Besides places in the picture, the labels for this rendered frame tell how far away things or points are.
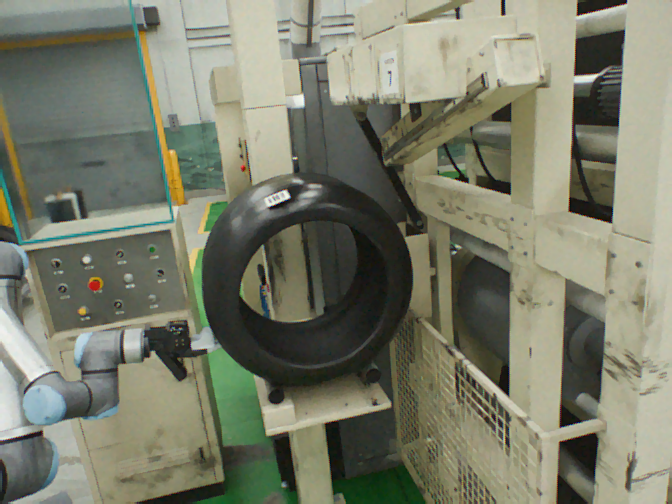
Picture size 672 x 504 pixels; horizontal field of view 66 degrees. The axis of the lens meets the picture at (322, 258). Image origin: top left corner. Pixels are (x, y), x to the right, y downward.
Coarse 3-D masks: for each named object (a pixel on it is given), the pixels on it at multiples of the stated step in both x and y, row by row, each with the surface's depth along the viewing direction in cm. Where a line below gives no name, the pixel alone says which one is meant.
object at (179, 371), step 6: (156, 354) 139; (162, 354) 139; (162, 360) 139; (168, 360) 140; (174, 360) 141; (168, 366) 140; (174, 366) 141; (180, 366) 143; (174, 372) 141; (180, 372) 141; (186, 372) 143; (180, 378) 142
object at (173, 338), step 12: (168, 324) 140; (180, 324) 141; (144, 336) 137; (156, 336) 137; (168, 336) 136; (180, 336) 138; (144, 348) 136; (156, 348) 138; (168, 348) 137; (180, 348) 139
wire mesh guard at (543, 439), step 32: (416, 320) 157; (448, 352) 137; (480, 384) 122; (512, 416) 111; (416, 448) 182; (480, 448) 130; (544, 448) 100; (416, 480) 186; (448, 480) 155; (544, 480) 103
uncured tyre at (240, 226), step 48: (288, 192) 128; (336, 192) 130; (240, 240) 125; (384, 240) 133; (384, 288) 160; (240, 336) 132; (288, 336) 165; (336, 336) 165; (384, 336) 141; (288, 384) 142
